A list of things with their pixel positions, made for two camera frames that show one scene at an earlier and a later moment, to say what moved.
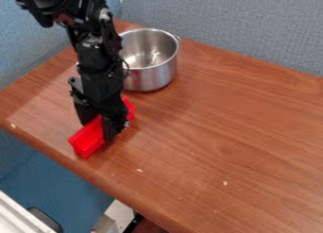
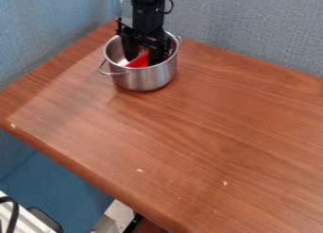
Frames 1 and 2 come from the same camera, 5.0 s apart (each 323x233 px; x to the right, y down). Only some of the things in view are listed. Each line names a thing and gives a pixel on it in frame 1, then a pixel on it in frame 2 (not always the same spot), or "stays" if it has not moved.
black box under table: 54,225 stays
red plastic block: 89,140 to 141,61
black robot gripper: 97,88 to 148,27
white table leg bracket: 116,220 stays
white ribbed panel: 16,220 stays
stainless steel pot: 149,52 stays
